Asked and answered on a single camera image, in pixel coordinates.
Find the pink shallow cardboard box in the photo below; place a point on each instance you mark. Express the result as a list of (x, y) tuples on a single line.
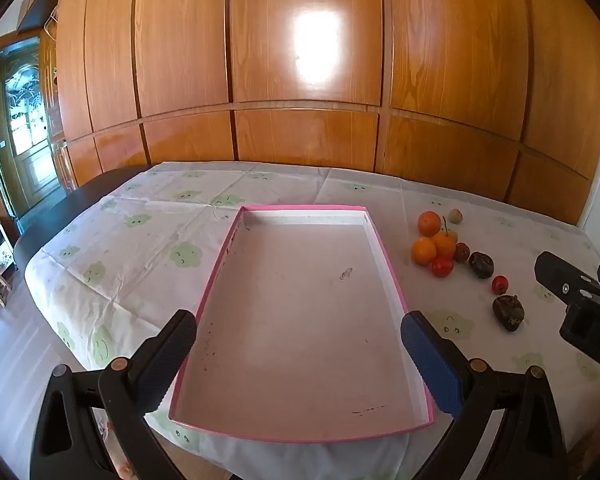
[(300, 310)]

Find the white cloud-print tablecloth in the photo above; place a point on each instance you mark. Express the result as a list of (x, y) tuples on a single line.
[(130, 260)]

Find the dark red tomato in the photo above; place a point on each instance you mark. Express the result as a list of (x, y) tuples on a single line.
[(462, 252)]

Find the dark wooden table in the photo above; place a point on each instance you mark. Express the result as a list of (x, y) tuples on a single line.
[(55, 220)]

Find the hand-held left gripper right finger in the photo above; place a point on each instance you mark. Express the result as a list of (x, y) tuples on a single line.
[(430, 360)]

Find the orange with stem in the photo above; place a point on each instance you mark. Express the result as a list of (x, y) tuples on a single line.
[(445, 246)]

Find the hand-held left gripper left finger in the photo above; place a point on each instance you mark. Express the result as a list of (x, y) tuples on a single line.
[(167, 360)]

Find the wooden door with glass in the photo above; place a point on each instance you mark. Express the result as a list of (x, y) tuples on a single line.
[(30, 160)]

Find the wooden panelled wardrobe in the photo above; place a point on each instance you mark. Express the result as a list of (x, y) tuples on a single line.
[(305, 135)]

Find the small beige kiwi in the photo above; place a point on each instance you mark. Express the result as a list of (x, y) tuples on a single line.
[(455, 217)]

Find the dark brown persimmon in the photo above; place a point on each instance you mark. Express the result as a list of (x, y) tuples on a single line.
[(508, 312), (480, 264)]

